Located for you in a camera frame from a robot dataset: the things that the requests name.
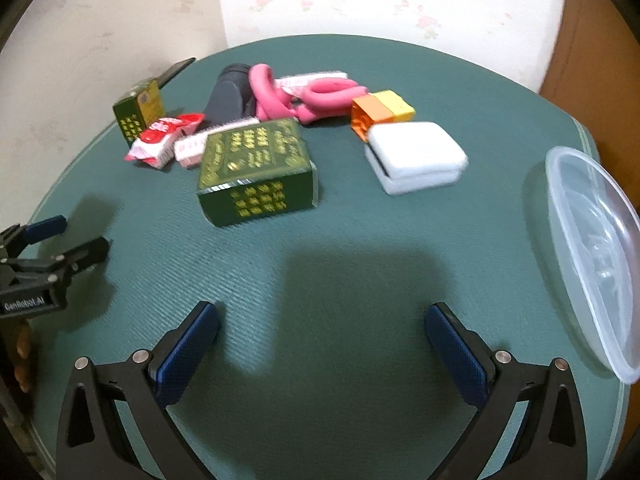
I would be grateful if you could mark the orange yellow toy block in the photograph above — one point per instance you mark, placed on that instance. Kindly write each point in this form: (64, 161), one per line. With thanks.
(382, 107)

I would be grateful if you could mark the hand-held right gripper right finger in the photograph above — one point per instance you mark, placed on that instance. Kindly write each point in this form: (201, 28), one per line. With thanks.
(457, 350)

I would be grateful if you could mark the pink white packet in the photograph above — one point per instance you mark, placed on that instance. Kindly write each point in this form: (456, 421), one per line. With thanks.
(305, 81)

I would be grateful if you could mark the clear plastic container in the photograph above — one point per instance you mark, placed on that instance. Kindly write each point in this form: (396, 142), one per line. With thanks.
(600, 240)

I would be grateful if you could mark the white box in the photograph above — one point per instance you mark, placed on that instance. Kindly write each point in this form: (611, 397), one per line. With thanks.
(415, 152)

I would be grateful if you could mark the dark grey wedge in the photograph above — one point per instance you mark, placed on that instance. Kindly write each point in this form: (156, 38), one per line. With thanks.
(225, 100)

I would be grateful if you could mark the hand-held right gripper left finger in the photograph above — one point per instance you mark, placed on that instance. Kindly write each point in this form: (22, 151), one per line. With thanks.
(187, 350)

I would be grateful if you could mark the person's left hand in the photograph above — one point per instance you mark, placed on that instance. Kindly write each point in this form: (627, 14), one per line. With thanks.
(22, 355)

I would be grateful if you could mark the large green box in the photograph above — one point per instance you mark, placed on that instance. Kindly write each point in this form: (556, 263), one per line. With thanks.
(250, 160)

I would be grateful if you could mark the pink labelled roll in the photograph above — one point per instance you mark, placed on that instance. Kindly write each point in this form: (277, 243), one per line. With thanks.
(190, 149)

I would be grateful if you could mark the red white packet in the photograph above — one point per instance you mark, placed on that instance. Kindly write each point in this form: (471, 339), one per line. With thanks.
(160, 135)

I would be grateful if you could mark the wooden door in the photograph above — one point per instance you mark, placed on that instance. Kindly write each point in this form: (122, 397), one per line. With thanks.
(600, 60)

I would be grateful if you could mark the green table mat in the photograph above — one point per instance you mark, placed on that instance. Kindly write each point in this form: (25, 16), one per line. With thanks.
(325, 270)

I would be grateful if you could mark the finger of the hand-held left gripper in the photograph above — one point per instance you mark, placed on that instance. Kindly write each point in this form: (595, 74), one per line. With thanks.
(87, 252)
(47, 227)

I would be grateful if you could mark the small green box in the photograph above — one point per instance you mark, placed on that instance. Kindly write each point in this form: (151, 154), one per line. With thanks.
(135, 115)

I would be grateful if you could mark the pink foam loop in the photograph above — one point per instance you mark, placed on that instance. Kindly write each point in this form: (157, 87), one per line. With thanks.
(265, 87)
(330, 95)

